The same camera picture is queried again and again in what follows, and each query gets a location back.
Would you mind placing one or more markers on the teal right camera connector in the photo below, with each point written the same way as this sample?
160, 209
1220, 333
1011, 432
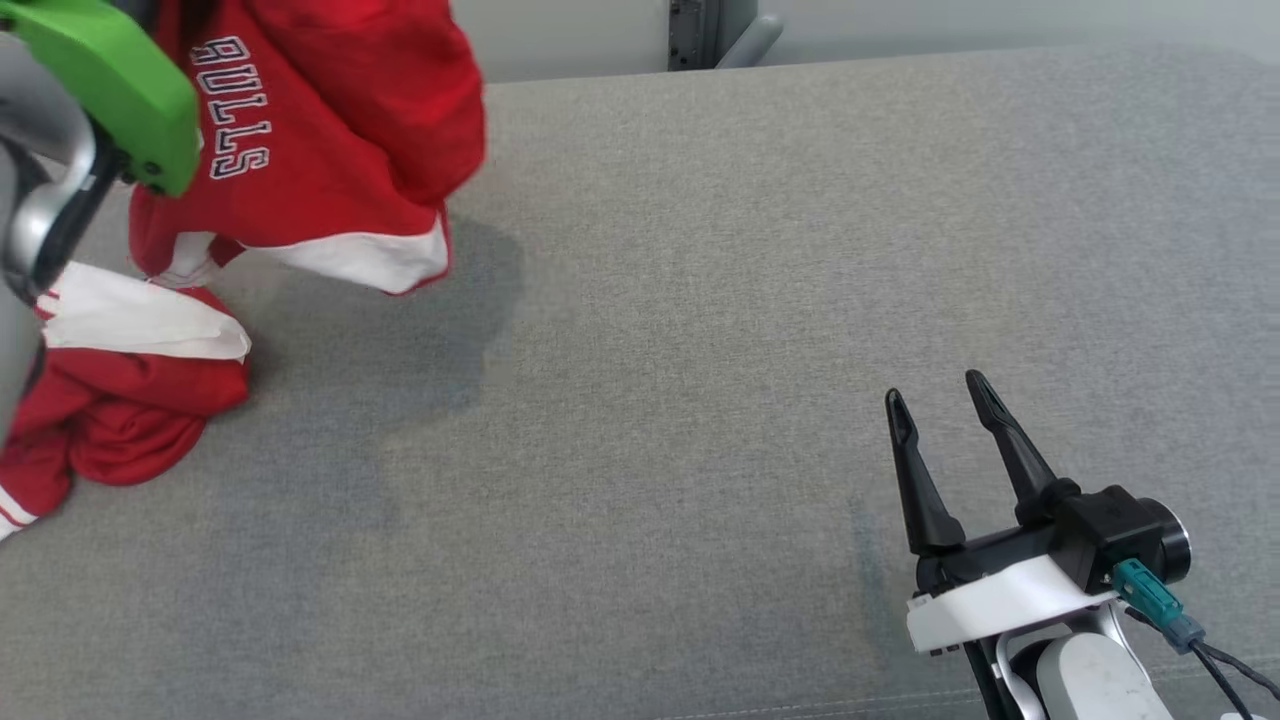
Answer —
1150, 595

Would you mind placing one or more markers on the red white-striped shorts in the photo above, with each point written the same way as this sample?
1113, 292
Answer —
340, 130

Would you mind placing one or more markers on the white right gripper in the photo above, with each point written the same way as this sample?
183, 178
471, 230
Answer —
1000, 600

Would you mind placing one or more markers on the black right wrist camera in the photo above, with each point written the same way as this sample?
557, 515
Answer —
1110, 525

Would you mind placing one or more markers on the grey metal frame post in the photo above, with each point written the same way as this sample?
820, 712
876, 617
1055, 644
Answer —
700, 30

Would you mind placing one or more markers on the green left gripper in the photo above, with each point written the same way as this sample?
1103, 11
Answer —
110, 70

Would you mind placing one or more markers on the red Bulls jersey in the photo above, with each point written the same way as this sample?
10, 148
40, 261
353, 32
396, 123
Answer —
120, 410

